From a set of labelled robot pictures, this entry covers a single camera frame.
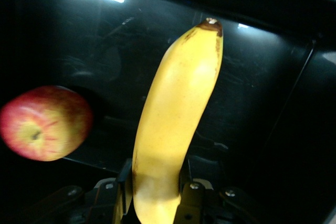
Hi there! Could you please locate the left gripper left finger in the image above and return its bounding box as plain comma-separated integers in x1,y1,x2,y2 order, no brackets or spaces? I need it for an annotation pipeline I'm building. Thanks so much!
26,157,134,224

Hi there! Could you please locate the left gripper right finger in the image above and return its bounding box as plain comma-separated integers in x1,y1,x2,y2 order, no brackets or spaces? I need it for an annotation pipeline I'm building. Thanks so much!
174,156,264,224

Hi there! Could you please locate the red yellow apple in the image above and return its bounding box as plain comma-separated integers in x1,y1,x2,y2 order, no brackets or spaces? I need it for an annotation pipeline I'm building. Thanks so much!
0,85,95,163

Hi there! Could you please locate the yellow banana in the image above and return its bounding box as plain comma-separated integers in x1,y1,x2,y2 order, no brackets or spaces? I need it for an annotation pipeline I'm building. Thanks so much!
131,17,224,224

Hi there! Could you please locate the black plastic box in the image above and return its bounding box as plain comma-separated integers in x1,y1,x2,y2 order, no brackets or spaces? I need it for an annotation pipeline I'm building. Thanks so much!
0,0,336,224

